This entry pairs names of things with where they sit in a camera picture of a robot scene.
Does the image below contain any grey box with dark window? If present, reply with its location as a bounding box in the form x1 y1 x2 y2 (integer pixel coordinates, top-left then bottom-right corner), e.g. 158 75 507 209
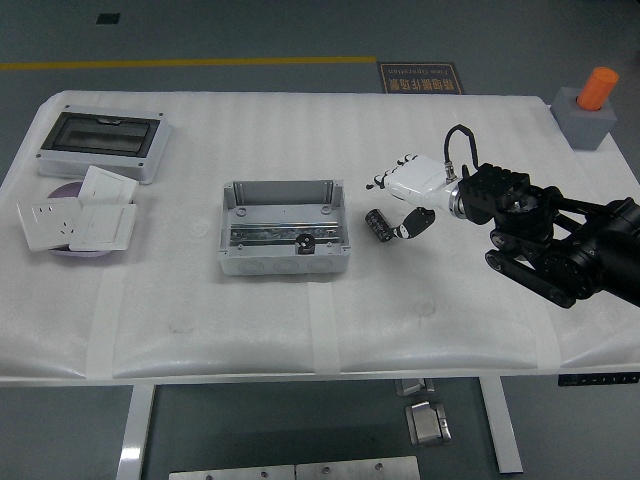
35 103 173 186

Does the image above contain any black floor sign mat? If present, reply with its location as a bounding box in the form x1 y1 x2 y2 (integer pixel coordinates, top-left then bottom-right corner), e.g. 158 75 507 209
377 61 466 95

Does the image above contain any white tape strip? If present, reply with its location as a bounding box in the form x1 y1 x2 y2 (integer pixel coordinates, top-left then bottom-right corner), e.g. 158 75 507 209
84 272 126 380

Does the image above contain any white foam table mat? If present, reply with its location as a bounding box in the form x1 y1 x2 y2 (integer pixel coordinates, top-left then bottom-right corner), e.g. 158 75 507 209
0 89 640 380

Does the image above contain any white wall switch panel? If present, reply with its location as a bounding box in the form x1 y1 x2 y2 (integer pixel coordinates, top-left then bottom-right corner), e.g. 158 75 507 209
78 165 140 205
68 202 138 252

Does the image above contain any white wall socket panel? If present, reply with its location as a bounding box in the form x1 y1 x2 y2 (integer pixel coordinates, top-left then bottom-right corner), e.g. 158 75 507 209
16 198 84 253

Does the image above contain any small silver metal bracket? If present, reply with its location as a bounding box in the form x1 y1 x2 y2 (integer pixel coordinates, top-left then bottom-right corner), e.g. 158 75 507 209
395 378 435 398

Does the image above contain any black table control panel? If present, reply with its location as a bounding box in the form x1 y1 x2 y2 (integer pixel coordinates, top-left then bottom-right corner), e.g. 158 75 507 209
558 372 640 387

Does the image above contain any silver metal hinge block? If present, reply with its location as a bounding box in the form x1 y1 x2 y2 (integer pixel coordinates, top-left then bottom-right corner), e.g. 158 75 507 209
404 399 454 448

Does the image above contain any metal mounting rail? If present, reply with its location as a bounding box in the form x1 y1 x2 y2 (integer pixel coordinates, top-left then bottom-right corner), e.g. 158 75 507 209
228 221 347 246

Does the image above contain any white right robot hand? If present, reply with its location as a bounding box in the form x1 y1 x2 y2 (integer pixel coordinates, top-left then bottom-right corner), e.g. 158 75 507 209
365 153 459 240

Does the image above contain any white table leg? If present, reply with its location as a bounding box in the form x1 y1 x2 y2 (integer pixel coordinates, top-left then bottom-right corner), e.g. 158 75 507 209
477 375 525 475
115 383 157 480

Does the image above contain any purple round plate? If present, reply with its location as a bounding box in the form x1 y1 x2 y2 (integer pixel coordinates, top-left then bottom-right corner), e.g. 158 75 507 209
47 182 119 260

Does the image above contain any open grey junction box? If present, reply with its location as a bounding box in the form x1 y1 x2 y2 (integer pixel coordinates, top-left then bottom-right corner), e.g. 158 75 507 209
216 178 351 277

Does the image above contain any orange cylinder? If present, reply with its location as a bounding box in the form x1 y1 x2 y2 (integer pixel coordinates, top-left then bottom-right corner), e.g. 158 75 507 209
575 66 620 112

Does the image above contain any grey metal base plate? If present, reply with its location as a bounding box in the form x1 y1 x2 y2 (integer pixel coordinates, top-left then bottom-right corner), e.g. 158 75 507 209
168 464 297 480
294 455 421 480

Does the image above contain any grey block holder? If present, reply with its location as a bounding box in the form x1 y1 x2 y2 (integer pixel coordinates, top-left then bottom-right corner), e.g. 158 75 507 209
550 86 618 151

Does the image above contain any yellow floor tape line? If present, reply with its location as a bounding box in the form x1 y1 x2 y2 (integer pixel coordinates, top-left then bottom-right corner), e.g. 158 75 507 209
0 55 378 72

